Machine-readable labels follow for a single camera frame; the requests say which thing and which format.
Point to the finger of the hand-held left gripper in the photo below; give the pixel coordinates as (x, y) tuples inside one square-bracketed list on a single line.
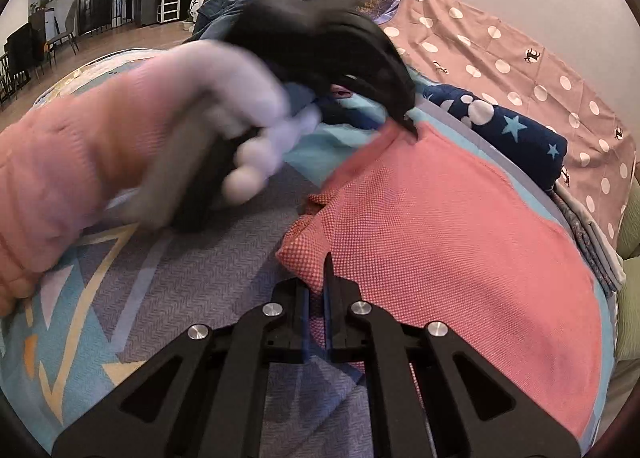
[(395, 88)]

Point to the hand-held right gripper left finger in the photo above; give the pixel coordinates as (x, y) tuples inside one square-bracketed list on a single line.
[(300, 323)]

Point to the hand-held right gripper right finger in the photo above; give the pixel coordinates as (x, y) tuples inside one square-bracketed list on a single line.
[(332, 323)]

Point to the salmon pink t-shirt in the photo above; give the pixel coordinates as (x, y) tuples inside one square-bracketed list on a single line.
[(450, 248)]

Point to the stack of folded clothes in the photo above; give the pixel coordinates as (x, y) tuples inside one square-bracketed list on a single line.
[(607, 253)]

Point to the person's left hand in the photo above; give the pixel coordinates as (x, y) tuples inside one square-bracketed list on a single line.
[(235, 83)]

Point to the dark teal blanket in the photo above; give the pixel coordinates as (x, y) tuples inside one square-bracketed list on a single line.
[(220, 3)]

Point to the blue geometric bedsheet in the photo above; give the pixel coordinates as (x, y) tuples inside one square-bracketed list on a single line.
[(225, 263)]

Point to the navy star print blanket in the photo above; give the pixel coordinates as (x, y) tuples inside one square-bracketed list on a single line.
[(505, 133)]

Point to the folded grey patterned cloth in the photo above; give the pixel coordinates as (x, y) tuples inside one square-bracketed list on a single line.
[(575, 223)]

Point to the dark wooden chair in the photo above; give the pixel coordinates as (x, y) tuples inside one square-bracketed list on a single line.
[(64, 30)]

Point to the small green pillow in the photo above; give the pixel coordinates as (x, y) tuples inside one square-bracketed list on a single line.
[(631, 223)]

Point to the dark sideboard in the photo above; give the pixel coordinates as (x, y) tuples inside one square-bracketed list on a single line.
[(25, 50)]

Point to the large green pillow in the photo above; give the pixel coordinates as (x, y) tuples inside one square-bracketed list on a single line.
[(629, 318)]

